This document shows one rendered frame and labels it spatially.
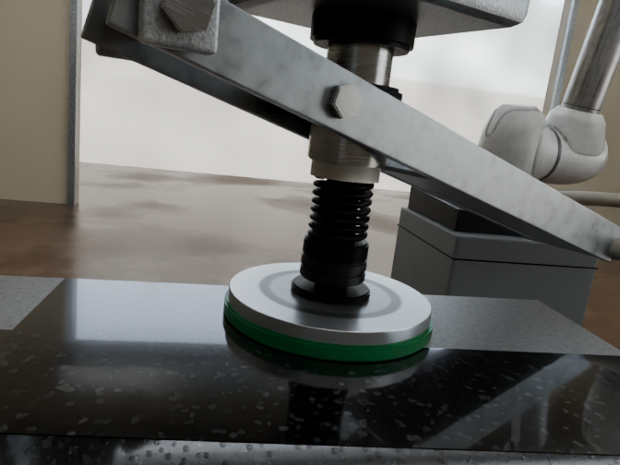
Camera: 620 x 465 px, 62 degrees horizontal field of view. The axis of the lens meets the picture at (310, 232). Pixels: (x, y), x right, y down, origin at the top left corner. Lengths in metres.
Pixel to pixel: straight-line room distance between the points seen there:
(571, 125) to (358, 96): 1.18
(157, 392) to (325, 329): 0.15
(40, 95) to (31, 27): 0.58
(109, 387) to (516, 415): 0.30
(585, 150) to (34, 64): 4.75
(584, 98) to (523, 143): 0.23
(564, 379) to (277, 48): 0.38
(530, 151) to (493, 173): 0.89
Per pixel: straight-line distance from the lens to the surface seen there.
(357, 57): 0.50
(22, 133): 5.51
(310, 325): 0.46
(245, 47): 0.40
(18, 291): 0.60
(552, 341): 0.62
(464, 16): 0.49
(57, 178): 5.47
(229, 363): 0.44
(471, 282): 1.33
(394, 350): 0.48
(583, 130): 1.58
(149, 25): 0.35
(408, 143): 0.49
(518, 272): 1.39
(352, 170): 0.49
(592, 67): 1.60
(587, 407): 0.49
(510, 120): 1.46
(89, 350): 0.46
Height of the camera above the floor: 1.02
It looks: 12 degrees down
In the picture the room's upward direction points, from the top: 7 degrees clockwise
